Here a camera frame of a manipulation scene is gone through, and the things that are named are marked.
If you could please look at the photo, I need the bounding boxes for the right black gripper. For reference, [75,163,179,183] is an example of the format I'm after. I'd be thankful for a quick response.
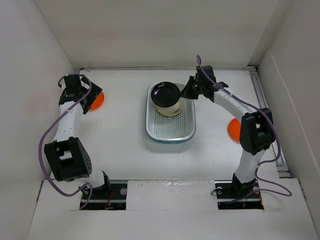
[179,75,206,100]

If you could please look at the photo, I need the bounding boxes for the orange plate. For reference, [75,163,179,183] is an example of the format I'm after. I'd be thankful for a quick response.
[90,92,105,111]
[227,118,241,143]

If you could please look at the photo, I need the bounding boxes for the beige plate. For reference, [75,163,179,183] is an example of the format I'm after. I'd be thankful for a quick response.
[154,98,183,117]

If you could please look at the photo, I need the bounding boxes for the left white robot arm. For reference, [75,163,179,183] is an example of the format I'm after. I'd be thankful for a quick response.
[38,74,112,199]

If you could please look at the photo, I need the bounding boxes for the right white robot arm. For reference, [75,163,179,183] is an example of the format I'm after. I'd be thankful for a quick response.
[180,65,275,203]

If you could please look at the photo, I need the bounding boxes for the white perforated plastic bin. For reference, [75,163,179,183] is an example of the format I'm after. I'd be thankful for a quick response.
[145,84,196,144]

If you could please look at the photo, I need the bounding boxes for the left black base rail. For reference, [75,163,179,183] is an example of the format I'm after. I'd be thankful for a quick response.
[79,181,128,211]

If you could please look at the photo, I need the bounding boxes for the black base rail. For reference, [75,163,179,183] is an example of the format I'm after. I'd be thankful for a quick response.
[211,180,264,210]
[79,181,128,211]

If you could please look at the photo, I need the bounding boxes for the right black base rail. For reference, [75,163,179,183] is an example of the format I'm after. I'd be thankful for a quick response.
[211,180,264,210]

